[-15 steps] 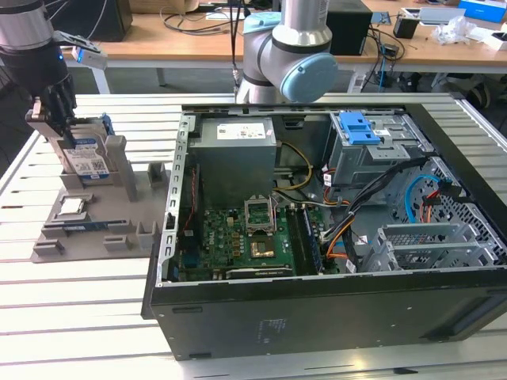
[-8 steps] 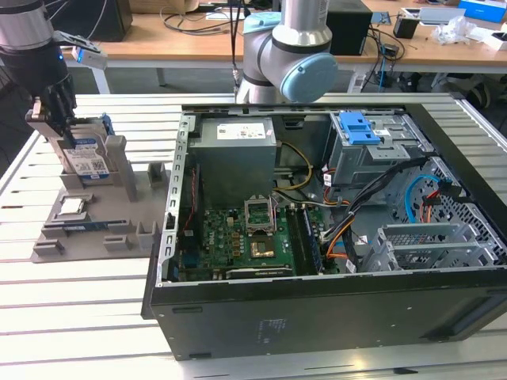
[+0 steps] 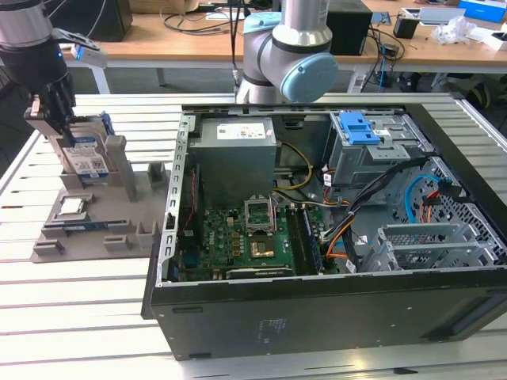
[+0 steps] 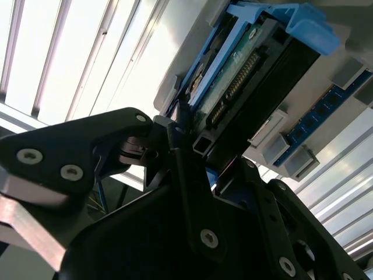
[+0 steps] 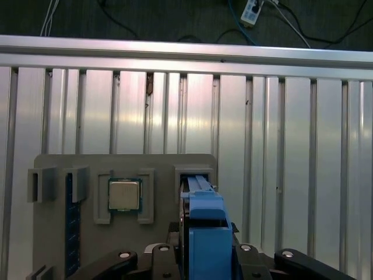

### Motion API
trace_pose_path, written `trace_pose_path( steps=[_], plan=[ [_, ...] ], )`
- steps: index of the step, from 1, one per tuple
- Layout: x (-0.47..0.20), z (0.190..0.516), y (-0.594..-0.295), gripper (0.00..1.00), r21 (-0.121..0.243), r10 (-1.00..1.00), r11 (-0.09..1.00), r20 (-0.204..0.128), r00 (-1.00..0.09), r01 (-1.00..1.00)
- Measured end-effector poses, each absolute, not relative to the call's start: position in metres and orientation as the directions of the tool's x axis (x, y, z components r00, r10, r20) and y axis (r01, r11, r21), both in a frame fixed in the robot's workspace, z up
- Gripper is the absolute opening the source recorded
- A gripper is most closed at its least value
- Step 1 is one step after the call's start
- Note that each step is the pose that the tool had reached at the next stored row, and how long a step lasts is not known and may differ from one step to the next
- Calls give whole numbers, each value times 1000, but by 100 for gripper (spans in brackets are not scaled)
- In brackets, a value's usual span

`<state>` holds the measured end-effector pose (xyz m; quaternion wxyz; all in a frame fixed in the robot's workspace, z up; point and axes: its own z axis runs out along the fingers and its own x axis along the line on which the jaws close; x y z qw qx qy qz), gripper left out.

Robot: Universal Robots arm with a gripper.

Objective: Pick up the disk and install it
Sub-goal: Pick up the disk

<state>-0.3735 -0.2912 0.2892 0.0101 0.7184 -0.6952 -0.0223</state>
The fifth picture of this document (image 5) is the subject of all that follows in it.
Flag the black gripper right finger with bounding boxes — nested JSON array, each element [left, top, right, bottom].
[[231, 222, 359, 280]]

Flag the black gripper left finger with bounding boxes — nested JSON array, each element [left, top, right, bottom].
[[68, 222, 183, 280]]

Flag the hard disk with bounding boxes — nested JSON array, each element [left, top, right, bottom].
[[179, 174, 242, 280]]

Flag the grey parts rack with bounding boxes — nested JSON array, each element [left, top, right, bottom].
[[26, 153, 219, 280]]

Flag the silver CPU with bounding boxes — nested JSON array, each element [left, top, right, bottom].
[[107, 178, 143, 211]]

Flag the blue RAM stick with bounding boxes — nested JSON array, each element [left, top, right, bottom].
[[64, 171, 81, 278]]

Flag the white power strip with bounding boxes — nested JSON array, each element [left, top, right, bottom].
[[240, 0, 265, 30]]

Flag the blue floor cable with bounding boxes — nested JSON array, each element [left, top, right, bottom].
[[228, 0, 257, 46]]

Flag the white floor cable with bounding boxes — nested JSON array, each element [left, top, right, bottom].
[[270, 0, 311, 49]]

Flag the thin white floor cables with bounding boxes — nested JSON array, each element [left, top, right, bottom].
[[40, 0, 59, 37]]

